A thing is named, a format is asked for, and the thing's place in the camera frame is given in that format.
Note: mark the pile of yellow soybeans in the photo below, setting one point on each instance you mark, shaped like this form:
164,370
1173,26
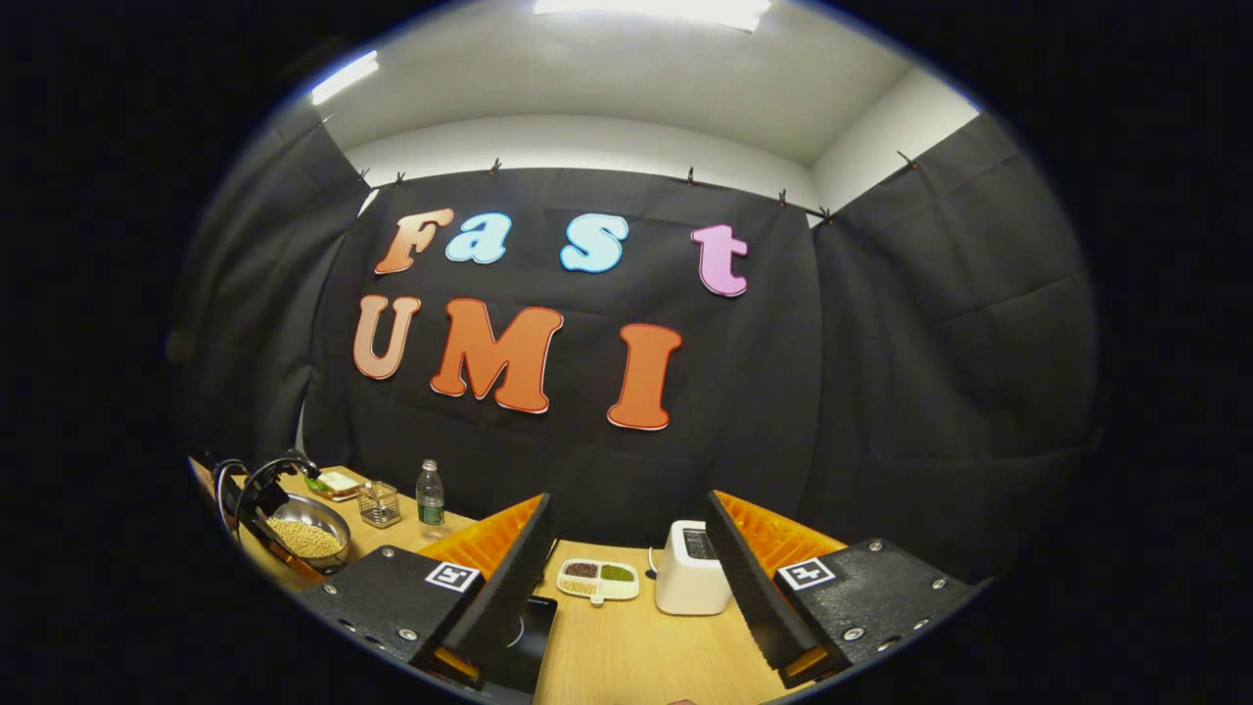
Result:
303,537

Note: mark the black induction cooktop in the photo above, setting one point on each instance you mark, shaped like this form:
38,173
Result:
533,636

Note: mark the white divided dish of beans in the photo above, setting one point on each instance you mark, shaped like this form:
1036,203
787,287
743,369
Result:
597,581

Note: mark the row of small cloth clips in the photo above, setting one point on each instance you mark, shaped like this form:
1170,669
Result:
690,177

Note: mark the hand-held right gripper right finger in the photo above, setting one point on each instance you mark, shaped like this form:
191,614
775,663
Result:
749,587

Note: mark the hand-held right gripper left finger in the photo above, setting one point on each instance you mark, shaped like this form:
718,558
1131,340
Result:
509,587

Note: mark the white toaster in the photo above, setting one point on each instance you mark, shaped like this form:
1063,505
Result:
685,583

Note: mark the large ceiling light panel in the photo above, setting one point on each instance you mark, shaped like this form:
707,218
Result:
651,8

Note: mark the small white plate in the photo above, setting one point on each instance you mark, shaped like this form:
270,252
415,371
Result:
345,493

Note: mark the small ceiling light panel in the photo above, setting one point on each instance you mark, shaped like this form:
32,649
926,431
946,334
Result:
345,76

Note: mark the clear water bottle green label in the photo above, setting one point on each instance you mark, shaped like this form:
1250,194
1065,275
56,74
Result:
430,501

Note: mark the lettuce sandwich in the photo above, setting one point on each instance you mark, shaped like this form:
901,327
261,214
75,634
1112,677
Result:
336,483

